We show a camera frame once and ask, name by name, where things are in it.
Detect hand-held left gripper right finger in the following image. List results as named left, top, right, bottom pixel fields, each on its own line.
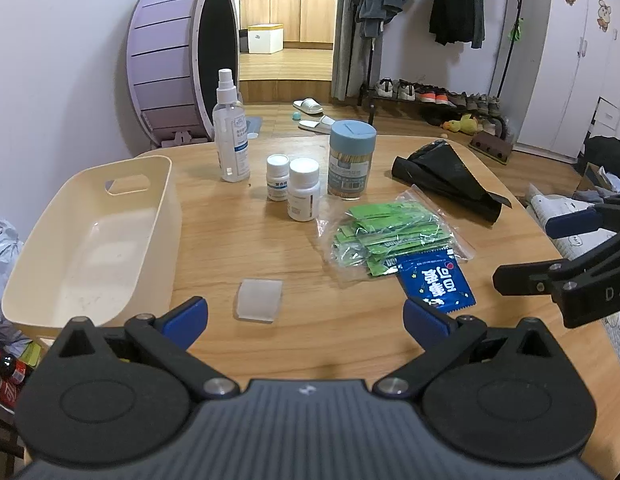
left=372, top=296, right=565, bottom=401

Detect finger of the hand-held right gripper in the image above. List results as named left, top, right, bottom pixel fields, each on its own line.
left=546, top=195, right=620, bottom=239
left=492, top=227, right=620, bottom=297

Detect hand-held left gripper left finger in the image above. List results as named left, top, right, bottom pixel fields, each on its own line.
left=52, top=296, right=241, bottom=401

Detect blue foil packet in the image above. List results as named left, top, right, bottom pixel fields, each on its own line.
left=396, top=251, right=476, bottom=315

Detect translucent plastic cup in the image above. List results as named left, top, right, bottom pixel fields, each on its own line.
left=234, top=278, right=283, bottom=323

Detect bag of green packets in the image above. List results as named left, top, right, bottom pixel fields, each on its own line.
left=317, top=185, right=476, bottom=286

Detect cream plastic container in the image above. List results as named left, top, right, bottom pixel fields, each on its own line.
left=1, top=155, right=183, bottom=332

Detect small white pill bottle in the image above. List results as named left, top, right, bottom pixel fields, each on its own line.
left=266, top=154, right=291, bottom=202

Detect large white pill bottle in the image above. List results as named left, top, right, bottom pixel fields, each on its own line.
left=287, top=158, right=321, bottom=222

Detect clear spray bottle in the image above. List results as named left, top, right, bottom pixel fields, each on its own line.
left=211, top=68, right=251, bottom=183

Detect white printed cloth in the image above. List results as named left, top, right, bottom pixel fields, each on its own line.
left=527, top=182, right=610, bottom=271

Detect brown block toy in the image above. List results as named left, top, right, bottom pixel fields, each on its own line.
left=468, top=132, right=513, bottom=165

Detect black plastic bag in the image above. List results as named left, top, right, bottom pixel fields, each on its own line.
left=391, top=141, right=512, bottom=225

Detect yellow duck toy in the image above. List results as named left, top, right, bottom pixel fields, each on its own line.
left=441, top=113, right=479, bottom=136

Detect white wardrobe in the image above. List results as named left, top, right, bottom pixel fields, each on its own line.
left=517, top=0, right=620, bottom=163

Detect blue lid toothpick jar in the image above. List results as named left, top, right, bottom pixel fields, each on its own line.
left=327, top=120, right=377, bottom=198

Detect black coat rack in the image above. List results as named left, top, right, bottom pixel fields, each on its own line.
left=490, top=0, right=535, bottom=106

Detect red snack packets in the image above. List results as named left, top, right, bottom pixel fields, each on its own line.
left=0, top=345, right=46, bottom=411

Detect row of shoes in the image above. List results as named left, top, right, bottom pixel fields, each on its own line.
left=376, top=78, right=503, bottom=117

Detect silver red snack bag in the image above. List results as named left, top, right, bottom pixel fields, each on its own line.
left=0, top=210, right=27, bottom=356

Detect black shoe rack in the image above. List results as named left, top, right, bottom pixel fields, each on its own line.
left=360, top=82, right=508, bottom=141

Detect black hanging jacket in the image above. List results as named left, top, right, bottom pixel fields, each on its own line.
left=429, top=0, right=485, bottom=50

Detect purple cat wheel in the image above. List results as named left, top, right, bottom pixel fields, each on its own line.
left=126, top=0, right=241, bottom=148

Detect white storage box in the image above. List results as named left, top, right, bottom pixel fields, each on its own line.
left=247, top=24, right=284, bottom=54

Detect grey hanging clothes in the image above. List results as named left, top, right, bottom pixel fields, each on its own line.
left=332, top=0, right=415, bottom=103

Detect wooden kitchen cabinet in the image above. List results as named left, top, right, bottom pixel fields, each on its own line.
left=238, top=0, right=337, bottom=45

